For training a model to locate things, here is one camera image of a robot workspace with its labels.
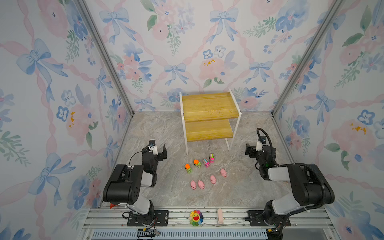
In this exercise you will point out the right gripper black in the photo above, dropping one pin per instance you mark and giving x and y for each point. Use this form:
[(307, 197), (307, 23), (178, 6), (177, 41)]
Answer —
[(250, 149)]

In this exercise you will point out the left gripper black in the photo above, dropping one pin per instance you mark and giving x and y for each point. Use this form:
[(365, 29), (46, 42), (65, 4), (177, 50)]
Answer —
[(161, 153)]

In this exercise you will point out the green orange toy truck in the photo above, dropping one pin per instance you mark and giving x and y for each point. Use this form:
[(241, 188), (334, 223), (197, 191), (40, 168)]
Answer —
[(197, 163), (188, 168)]

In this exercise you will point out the pink pig toy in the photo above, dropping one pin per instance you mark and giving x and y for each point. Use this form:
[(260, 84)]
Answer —
[(213, 179), (223, 173), (201, 184), (193, 185)]

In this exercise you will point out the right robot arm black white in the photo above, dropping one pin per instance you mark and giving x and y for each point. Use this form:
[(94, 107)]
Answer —
[(309, 188)]

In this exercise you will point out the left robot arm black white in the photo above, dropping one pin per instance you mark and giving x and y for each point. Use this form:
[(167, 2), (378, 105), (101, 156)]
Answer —
[(126, 182)]

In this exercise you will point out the pink toy truck green top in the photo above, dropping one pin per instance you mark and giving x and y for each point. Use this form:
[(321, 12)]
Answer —
[(212, 158)]

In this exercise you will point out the pink toy truck blue top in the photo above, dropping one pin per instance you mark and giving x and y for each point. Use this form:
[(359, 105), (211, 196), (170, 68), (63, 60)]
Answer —
[(206, 163)]

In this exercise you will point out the pink rectangular block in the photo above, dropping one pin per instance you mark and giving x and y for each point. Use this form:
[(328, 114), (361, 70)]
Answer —
[(220, 216)]

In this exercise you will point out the rainbow smiling flower toy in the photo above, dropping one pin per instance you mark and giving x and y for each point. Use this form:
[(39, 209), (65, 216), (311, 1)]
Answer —
[(196, 218)]

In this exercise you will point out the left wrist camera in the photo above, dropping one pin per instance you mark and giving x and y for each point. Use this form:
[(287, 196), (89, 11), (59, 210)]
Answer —
[(153, 147)]

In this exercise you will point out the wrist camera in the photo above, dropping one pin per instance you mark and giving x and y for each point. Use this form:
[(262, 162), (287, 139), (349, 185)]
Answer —
[(261, 142), (153, 147)]

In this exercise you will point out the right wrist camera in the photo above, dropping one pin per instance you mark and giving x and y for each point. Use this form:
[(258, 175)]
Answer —
[(261, 142)]

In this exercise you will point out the wooden two-tier shelf white frame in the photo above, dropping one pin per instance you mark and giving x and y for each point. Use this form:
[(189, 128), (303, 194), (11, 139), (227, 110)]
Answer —
[(210, 117)]

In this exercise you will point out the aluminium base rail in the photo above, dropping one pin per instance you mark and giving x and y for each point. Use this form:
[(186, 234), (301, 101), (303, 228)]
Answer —
[(108, 224)]

